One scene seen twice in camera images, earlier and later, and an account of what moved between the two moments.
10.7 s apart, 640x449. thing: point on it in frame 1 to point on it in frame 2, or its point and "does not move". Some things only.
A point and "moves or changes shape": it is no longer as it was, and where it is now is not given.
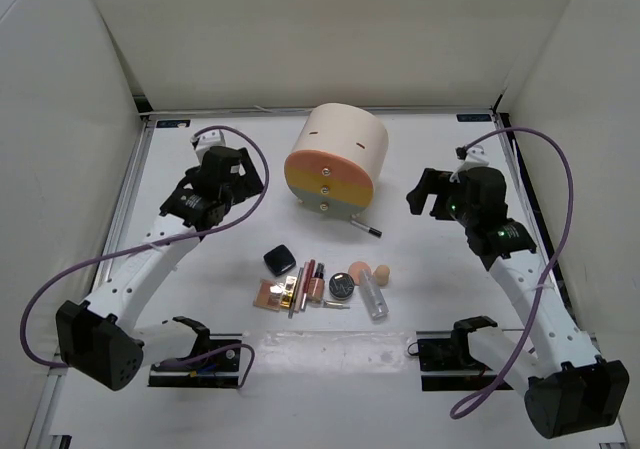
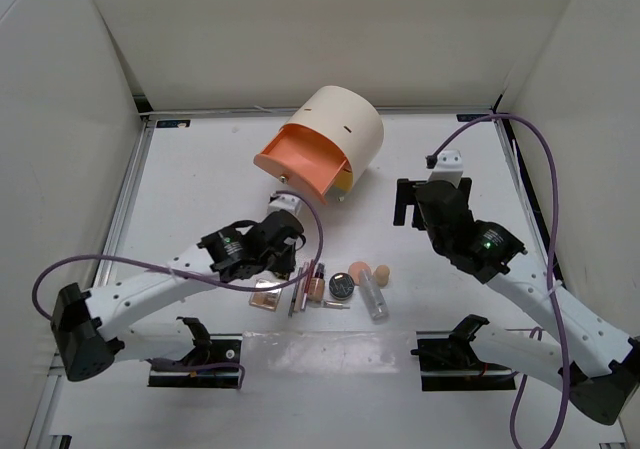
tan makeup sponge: (382, 273) does not move
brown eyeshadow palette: (268, 294) does not move
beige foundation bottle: (316, 295) does not move
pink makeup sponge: (354, 269) does not move
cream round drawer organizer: (340, 152) moves or changes shape
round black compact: (341, 286) does not move
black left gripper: (251, 185) to (287, 263)
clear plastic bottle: (374, 295) does not move
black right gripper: (433, 183) to (405, 196)
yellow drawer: (329, 186) to (344, 179)
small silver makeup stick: (332, 304) does not move
